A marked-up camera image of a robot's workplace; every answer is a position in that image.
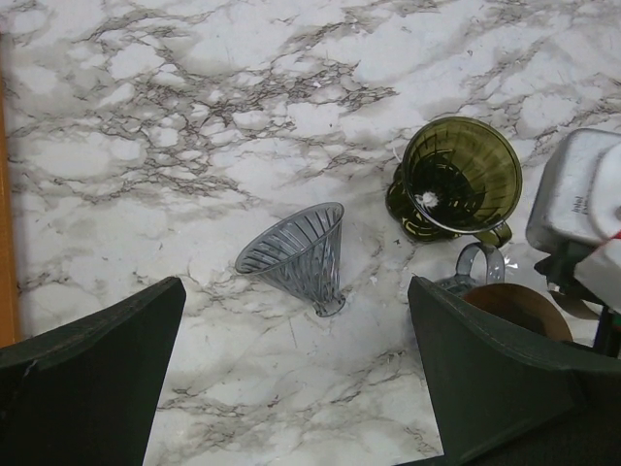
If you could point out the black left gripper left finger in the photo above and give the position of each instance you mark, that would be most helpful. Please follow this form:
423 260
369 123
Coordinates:
85 393

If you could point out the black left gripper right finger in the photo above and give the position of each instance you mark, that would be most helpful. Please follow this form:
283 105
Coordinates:
503 395

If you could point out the brown wooden dripper collar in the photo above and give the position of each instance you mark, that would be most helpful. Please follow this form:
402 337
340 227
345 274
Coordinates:
521 306

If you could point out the dark green glass dripper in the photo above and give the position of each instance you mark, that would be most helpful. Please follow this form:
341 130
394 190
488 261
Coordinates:
459 176

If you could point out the orange wooden rack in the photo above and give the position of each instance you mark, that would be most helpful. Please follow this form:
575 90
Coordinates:
10 320

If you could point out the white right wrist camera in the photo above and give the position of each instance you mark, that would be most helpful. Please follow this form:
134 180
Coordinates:
575 218

